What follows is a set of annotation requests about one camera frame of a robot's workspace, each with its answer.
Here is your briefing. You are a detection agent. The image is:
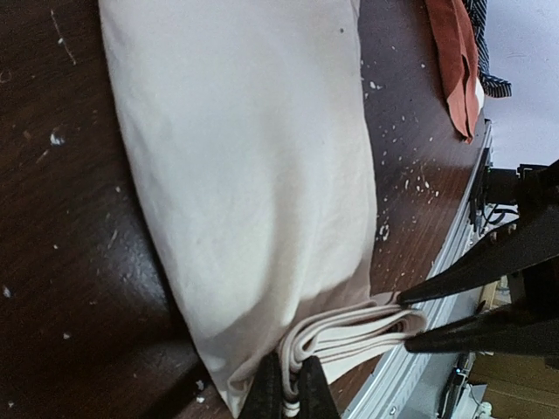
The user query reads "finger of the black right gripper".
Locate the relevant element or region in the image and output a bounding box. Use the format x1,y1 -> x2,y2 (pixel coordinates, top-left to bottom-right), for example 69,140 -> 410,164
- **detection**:
397,209 -> 558,305
404,303 -> 558,356

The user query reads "orange underwear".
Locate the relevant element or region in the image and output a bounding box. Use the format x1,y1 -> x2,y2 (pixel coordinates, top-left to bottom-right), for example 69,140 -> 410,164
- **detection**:
424,0 -> 480,142

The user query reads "beige underwear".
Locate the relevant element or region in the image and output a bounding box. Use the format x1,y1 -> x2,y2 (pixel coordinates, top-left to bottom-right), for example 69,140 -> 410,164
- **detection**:
99,1 -> 427,418

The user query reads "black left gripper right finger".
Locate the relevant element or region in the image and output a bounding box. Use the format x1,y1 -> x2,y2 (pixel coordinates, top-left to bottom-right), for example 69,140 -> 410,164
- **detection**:
298,356 -> 341,419

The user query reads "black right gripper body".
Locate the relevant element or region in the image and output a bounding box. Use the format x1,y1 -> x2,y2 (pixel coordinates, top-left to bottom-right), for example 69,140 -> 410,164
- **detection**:
484,159 -> 559,280

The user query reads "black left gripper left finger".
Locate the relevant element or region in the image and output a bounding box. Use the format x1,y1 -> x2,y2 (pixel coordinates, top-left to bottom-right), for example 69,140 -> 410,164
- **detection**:
242,352 -> 283,419

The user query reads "striped dark underwear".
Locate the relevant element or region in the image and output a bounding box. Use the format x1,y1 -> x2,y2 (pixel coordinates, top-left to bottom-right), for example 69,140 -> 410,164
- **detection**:
462,0 -> 513,99

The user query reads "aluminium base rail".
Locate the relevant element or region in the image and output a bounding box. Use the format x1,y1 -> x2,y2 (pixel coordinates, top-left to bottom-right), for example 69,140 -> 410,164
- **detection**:
325,117 -> 494,419

